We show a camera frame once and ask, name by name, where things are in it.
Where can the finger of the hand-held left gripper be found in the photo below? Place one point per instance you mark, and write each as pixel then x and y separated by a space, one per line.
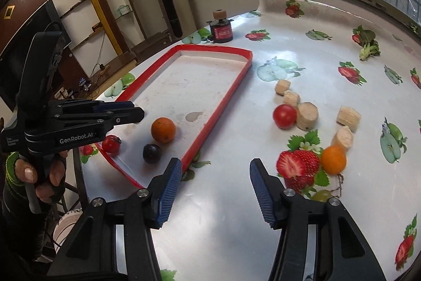
pixel 115 105
pixel 128 116

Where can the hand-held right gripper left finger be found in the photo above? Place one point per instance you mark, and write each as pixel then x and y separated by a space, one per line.
pixel 169 192

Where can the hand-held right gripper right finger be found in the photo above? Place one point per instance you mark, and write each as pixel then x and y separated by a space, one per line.
pixel 261 188

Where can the red tomato with stem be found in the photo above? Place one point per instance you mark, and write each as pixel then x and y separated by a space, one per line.
pixel 110 144

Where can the orange mandarin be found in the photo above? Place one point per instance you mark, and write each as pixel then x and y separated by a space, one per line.
pixel 163 129
pixel 333 160

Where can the dark purple plum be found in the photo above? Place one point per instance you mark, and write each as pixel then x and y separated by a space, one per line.
pixel 152 153

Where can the green grape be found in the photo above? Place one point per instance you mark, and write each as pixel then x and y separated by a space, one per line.
pixel 320 195

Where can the red-edged white tray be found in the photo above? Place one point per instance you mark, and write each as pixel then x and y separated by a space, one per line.
pixel 197 83

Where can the large cork cylinder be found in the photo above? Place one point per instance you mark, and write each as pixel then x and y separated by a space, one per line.
pixel 307 116

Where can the small cork cylinder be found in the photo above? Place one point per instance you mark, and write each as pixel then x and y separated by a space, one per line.
pixel 283 86
pixel 291 98

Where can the person's left forearm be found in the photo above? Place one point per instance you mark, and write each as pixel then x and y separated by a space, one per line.
pixel 16 225

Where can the person's left hand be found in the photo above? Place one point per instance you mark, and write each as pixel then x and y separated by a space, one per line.
pixel 54 170

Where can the wooden television cabinet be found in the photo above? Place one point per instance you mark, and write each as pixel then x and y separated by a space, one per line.
pixel 115 63

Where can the fruit-print white tablecloth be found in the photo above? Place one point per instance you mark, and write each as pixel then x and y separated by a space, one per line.
pixel 213 235

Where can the wooden stool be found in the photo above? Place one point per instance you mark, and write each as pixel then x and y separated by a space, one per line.
pixel 151 44

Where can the pale round stool seat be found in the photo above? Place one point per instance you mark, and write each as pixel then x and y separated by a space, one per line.
pixel 69 225

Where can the green box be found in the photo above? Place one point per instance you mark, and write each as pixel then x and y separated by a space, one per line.
pixel 123 9

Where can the black television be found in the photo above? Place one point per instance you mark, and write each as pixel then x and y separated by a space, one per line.
pixel 19 37

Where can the dark jar with cork stopper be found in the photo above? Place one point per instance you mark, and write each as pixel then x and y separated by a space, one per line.
pixel 221 31

